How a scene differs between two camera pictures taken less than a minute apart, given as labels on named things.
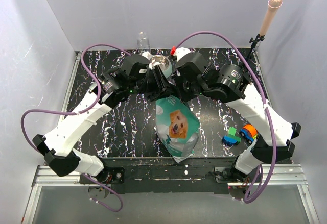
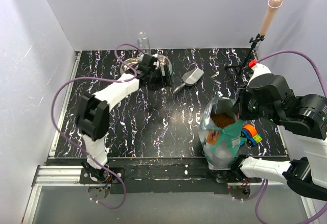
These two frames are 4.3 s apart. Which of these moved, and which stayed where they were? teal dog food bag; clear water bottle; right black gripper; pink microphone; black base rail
Moved: teal dog food bag; right black gripper
Stayed: black base rail; pink microphone; clear water bottle
